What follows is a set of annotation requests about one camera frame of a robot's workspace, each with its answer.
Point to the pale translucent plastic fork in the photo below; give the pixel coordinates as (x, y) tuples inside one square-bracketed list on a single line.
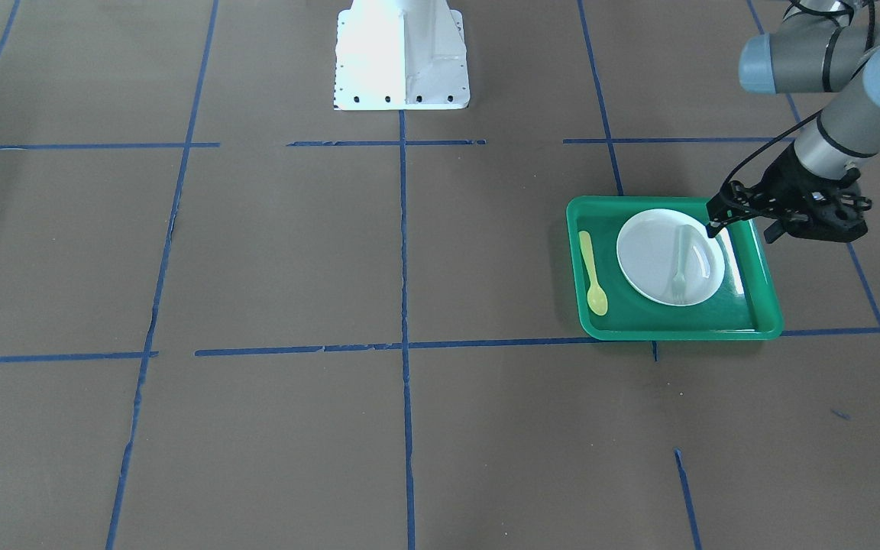
[(679, 281)]

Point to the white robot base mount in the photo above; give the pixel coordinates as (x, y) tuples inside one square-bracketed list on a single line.
[(394, 55)]

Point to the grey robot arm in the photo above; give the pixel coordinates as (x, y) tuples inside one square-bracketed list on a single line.
[(823, 46)]

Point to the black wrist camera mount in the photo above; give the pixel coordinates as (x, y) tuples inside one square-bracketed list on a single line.
[(830, 214)]

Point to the green plastic tray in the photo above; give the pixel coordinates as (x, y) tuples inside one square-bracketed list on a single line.
[(744, 308)]

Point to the white round plate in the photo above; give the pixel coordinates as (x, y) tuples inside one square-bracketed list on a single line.
[(645, 251)]

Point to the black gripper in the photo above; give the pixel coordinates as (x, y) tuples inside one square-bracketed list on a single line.
[(782, 181)]

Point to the yellow plastic spoon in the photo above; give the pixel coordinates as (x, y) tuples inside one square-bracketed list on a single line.
[(597, 299)]

